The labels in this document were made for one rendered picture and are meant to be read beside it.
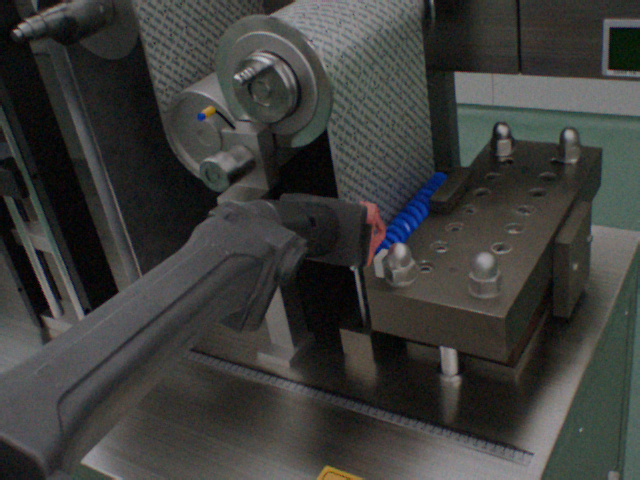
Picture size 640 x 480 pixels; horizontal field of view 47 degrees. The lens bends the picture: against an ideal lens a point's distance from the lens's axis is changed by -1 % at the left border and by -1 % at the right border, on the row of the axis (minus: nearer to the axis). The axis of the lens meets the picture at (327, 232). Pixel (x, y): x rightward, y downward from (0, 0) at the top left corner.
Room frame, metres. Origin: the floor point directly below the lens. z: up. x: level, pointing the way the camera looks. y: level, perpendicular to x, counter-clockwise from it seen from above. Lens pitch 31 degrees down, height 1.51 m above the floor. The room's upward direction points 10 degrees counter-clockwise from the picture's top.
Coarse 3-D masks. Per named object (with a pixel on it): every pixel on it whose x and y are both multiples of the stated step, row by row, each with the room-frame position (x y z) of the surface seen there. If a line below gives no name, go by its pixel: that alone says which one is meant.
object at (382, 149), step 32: (416, 64) 0.90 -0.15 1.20; (384, 96) 0.83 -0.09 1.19; (416, 96) 0.89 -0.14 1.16; (352, 128) 0.76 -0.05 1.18; (384, 128) 0.82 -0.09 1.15; (416, 128) 0.89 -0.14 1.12; (352, 160) 0.76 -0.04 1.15; (384, 160) 0.81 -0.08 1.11; (416, 160) 0.88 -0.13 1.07; (352, 192) 0.75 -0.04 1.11; (384, 192) 0.81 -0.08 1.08; (416, 192) 0.87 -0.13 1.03; (384, 224) 0.80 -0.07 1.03
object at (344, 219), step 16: (304, 208) 0.64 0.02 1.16; (320, 208) 0.66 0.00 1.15; (336, 208) 0.68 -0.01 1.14; (352, 208) 0.67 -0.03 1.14; (320, 224) 0.64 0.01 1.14; (336, 224) 0.66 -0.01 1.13; (352, 224) 0.66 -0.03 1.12; (320, 240) 0.64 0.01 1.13; (336, 240) 0.66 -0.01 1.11; (352, 240) 0.65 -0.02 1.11; (320, 256) 0.66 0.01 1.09; (336, 256) 0.65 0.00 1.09; (352, 256) 0.64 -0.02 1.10
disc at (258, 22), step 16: (256, 16) 0.77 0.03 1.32; (272, 16) 0.76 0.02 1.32; (240, 32) 0.78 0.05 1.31; (272, 32) 0.76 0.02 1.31; (288, 32) 0.74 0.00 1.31; (224, 48) 0.80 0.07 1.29; (304, 48) 0.73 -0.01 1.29; (224, 64) 0.80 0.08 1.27; (320, 64) 0.72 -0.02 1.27; (224, 80) 0.80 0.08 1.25; (320, 80) 0.73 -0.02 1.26; (224, 96) 0.80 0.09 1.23; (320, 96) 0.73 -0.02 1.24; (240, 112) 0.79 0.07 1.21; (320, 112) 0.73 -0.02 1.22; (304, 128) 0.75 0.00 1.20; (320, 128) 0.73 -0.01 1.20; (288, 144) 0.76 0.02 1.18; (304, 144) 0.75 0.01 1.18
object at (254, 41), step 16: (256, 32) 0.77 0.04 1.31; (240, 48) 0.78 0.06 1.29; (256, 48) 0.77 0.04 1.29; (272, 48) 0.75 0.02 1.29; (288, 48) 0.74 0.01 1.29; (304, 64) 0.73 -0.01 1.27; (304, 80) 0.74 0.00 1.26; (304, 96) 0.74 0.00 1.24; (304, 112) 0.74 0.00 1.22; (272, 128) 0.77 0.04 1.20; (288, 128) 0.75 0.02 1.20
